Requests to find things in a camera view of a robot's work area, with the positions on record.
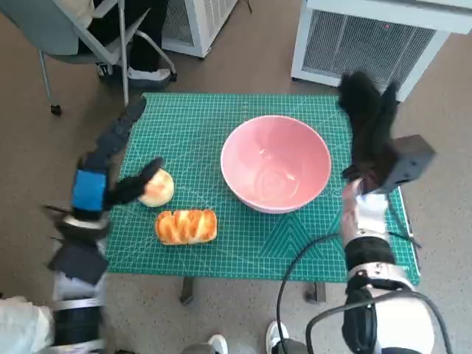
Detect person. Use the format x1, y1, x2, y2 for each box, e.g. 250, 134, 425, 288
77, 0, 173, 88
0, 294, 56, 354
180, 320, 309, 354

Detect dark table leg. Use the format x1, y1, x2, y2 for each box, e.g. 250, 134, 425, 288
179, 276, 195, 305
305, 282, 328, 304

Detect small white mesh cabinet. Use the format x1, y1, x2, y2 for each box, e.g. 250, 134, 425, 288
162, 0, 240, 59

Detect black right arm cable loop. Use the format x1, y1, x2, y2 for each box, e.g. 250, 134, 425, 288
305, 291, 454, 354

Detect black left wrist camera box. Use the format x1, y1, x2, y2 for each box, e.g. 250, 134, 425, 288
47, 243, 108, 285

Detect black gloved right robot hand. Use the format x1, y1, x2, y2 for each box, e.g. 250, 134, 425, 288
338, 71, 403, 192

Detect green cutting mat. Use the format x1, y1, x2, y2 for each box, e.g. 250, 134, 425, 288
105, 91, 421, 287

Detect pink bowl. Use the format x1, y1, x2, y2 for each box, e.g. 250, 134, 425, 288
220, 114, 332, 215

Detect grey chair with metal frame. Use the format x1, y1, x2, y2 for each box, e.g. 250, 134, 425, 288
0, 0, 177, 117

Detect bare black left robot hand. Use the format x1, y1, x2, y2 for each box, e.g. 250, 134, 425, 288
69, 96, 166, 222

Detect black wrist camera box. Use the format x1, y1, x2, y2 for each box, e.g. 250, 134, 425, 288
375, 134, 438, 195
47, 243, 108, 285

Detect round pale bread bun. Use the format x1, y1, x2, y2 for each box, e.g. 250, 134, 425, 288
138, 167, 176, 208

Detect striped orange bread loaf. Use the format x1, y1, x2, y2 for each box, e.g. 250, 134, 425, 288
153, 209, 218, 246

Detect large white mesh cabinet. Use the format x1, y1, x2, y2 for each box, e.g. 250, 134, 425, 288
290, 0, 472, 103

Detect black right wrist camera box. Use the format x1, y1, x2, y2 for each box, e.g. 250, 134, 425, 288
375, 134, 438, 195

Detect long black cable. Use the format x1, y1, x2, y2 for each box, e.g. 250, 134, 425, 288
276, 232, 342, 354

